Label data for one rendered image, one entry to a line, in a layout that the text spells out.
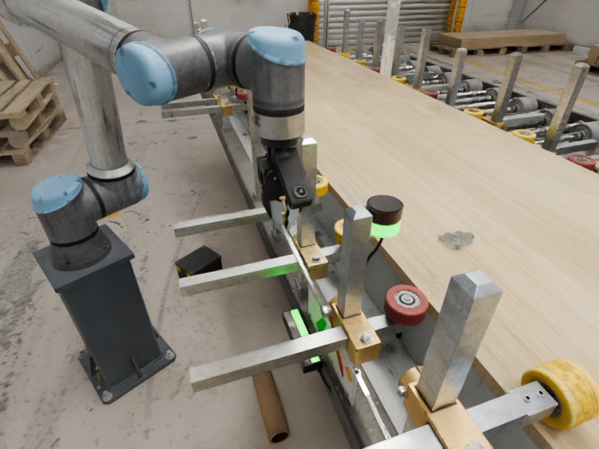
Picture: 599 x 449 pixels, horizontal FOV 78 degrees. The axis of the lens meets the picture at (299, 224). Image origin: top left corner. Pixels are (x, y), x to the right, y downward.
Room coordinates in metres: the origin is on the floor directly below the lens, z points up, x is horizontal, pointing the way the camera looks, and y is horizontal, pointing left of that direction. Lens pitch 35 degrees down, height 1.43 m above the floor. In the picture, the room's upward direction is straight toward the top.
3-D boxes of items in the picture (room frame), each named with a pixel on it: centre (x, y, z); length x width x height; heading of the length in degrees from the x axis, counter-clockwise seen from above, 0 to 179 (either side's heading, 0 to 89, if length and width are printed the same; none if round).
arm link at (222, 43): (0.72, 0.13, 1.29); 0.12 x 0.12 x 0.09; 51
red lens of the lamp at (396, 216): (0.52, -0.14, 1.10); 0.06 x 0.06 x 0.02
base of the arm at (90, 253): (1.02, 0.76, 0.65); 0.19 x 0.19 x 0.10
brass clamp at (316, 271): (0.72, -0.02, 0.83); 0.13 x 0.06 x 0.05; 19
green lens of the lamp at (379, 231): (0.52, -0.14, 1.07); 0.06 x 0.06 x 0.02
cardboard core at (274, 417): (0.80, 0.12, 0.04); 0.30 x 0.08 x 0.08; 19
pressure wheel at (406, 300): (0.50, -0.21, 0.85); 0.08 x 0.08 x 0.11
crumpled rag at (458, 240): (0.69, -0.37, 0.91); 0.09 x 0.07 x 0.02; 102
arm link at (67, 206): (1.02, 0.75, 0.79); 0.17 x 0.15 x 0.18; 141
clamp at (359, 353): (0.49, -0.11, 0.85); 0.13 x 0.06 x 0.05; 19
